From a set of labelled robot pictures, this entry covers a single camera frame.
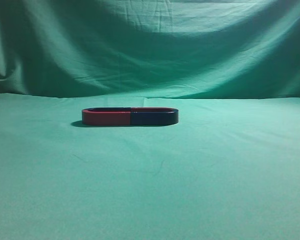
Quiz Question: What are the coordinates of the red blue horseshoe magnet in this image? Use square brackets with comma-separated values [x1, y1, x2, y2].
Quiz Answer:
[81, 107, 131, 126]
[130, 107, 179, 126]

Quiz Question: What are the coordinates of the green cloth backdrop and cover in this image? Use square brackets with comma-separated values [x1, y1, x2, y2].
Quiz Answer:
[0, 0, 300, 240]

